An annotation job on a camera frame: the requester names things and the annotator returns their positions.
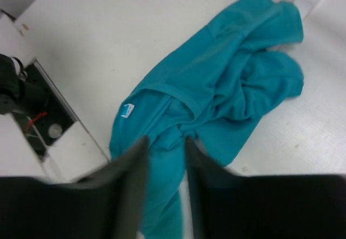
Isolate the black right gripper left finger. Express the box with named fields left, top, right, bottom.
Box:
left=1, top=137, right=149, bottom=238

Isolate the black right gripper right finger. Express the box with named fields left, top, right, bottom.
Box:
left=185, top=137, right=345, bottom=238

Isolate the teal t shirt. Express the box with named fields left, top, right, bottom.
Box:
left=109, top=0, right=304, bottom=238

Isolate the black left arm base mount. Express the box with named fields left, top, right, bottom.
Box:
left=1, top=54, right=76, bottom=161

